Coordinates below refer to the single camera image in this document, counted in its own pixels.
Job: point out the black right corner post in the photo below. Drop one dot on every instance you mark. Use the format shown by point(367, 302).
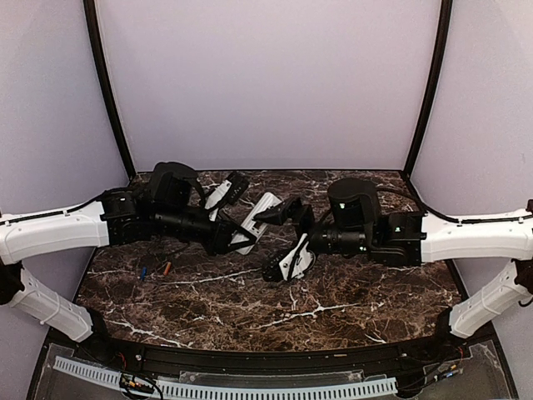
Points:
point(438, 53)

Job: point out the black corner post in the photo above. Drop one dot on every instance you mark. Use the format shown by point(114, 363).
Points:
point(438, 53)
point(99, 60)

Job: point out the orange battery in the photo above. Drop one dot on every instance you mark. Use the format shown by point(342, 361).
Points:
point(167, 269)

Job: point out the black front table rail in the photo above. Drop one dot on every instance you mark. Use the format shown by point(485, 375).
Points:
point(160, 360)

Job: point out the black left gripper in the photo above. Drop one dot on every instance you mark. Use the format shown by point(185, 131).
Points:
point(219, 242)

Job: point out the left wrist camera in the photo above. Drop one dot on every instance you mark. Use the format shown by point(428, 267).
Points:
point(239, 184)

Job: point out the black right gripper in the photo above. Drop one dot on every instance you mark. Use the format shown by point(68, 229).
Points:
point(286, 209)

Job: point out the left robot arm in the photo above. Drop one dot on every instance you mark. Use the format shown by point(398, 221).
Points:
point(172, 204)

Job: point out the white slotted cable duct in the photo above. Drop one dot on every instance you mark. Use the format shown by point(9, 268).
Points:
point(197, 385)

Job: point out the black left corner post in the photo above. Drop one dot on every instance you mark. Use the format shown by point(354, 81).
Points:
point(99, 60)

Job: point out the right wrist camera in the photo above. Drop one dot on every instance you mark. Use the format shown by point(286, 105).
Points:
point(275, 268)

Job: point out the white remote control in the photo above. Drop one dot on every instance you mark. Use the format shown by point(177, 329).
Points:
point(257, 229)

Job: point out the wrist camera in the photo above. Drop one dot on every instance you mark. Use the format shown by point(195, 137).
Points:
point(239, 184)
point(275, 268)

